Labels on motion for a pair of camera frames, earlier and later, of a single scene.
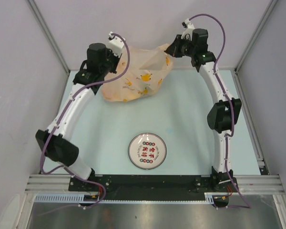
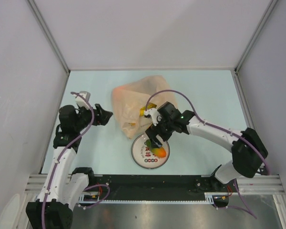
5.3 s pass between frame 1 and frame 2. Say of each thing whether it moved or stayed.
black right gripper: moved
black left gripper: moved
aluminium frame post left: stayed
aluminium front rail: stayed
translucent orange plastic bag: moved
